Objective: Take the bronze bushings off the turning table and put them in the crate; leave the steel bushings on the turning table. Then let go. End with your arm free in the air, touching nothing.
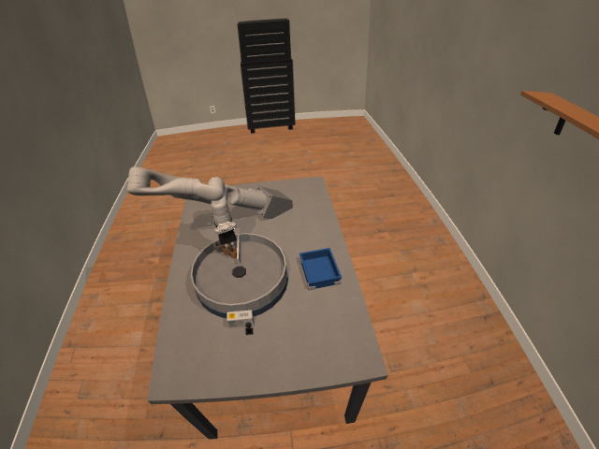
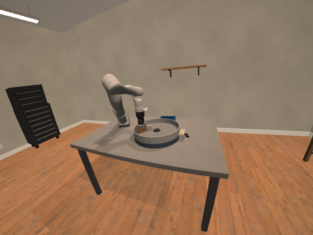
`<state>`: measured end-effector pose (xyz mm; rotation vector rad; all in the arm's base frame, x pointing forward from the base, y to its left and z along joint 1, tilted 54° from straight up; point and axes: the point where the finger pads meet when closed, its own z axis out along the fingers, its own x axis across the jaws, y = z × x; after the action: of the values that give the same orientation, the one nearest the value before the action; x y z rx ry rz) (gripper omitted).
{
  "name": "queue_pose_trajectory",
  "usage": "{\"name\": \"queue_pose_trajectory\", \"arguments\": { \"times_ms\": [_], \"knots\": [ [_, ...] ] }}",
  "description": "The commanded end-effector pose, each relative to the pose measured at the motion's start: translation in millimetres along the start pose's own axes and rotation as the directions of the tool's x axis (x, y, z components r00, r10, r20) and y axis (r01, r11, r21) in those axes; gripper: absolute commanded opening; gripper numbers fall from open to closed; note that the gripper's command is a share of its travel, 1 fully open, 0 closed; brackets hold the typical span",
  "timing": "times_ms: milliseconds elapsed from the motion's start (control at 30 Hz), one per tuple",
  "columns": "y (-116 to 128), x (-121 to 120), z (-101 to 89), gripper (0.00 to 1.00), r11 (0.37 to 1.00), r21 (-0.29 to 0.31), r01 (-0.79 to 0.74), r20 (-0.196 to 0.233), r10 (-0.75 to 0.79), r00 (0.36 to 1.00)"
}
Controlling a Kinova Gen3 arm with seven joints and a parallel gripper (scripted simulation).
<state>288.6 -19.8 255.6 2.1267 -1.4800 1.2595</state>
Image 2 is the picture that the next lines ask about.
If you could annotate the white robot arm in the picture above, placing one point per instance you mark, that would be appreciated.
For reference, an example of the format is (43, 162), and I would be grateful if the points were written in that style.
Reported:
(114, 90)

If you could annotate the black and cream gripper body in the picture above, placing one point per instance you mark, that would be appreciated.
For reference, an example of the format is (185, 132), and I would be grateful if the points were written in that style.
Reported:
(140, 114)

